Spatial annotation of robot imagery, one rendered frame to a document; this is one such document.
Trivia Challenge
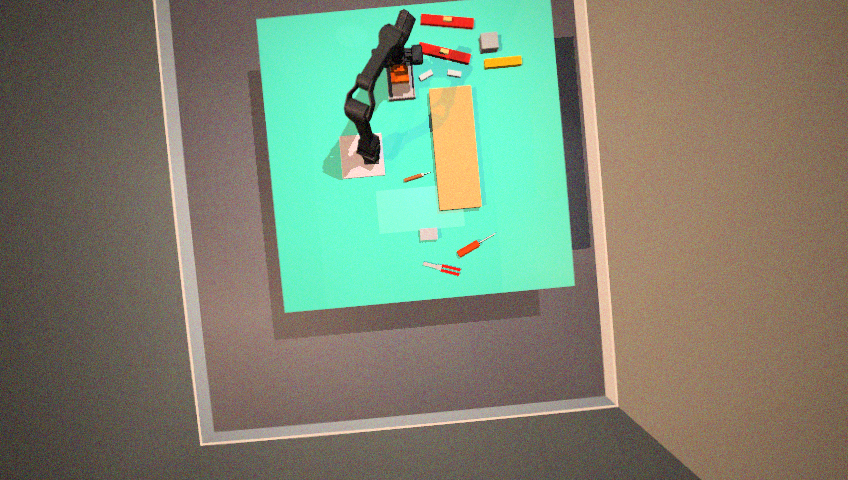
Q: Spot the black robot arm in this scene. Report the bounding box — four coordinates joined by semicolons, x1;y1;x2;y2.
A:
343;9;416;164

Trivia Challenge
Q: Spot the red long bar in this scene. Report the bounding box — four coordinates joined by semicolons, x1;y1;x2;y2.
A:
421;14;474;30
419;42;471;65

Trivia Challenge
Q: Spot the yellow rectangular bar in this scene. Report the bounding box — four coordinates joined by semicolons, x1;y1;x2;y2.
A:
484;55;522;70

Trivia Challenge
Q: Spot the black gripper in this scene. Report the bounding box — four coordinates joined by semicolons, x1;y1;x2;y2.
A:
384;44;423;68

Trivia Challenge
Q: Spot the orange-handled awl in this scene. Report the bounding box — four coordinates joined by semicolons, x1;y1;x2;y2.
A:
457;233;495;258

